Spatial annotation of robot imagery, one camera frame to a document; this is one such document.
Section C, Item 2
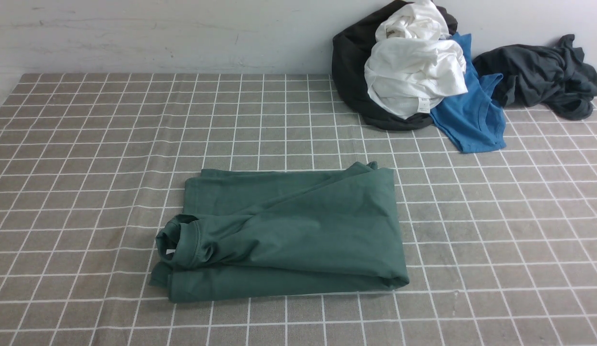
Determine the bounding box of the green long-sleeve top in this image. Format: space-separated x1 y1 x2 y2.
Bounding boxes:
149 162 409 304

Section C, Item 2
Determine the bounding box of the black garment in pile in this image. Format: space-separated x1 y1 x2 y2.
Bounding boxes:
331 0 458 131

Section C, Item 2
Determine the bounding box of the white garment in pile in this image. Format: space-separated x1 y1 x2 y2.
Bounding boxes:
364 0 468 120

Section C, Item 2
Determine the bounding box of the blue t-shirt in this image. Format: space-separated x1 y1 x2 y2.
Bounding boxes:
430 33 507 153

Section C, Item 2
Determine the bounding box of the grey checkered tablecloth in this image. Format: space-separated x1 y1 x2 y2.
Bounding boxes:
0 73 597 346

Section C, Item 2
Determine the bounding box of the dark grey crumpled garment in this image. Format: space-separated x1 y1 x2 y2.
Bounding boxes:
473 34 597 121

